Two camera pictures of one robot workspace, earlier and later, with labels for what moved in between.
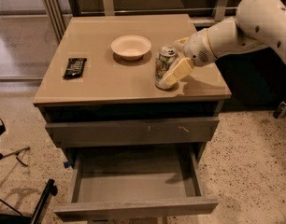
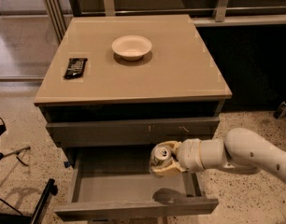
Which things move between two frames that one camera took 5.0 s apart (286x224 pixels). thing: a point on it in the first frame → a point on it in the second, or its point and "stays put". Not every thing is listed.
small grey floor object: x=281 y=109 stays put
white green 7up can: x=165 y=55 → x=159 y=154
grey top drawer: x=148 y=132 stays put
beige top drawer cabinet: x=135 y=150 stays put
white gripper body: x=196 y=49 → x=190 y=155
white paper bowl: x=131 y=48 stays put
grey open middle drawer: x=135 y=182 stays put
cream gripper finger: x=179 y=67 → x=160 y=171
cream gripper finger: x=183 y=40 → x=172 y=144
